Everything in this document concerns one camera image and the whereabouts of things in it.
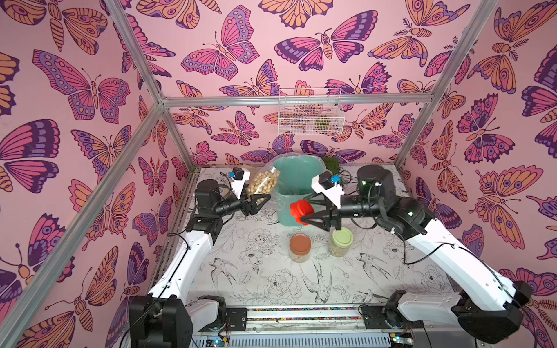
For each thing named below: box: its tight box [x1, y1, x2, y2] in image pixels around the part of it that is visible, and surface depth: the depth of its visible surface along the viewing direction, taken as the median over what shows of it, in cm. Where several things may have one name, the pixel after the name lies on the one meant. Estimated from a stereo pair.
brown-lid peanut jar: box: [288, 232, 312, 264], surface depth 83 cm
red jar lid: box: [290, 199, 315, 226], surface depth 57 cm
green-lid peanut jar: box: [329, 226, 354, 258], surface depth 81 cm
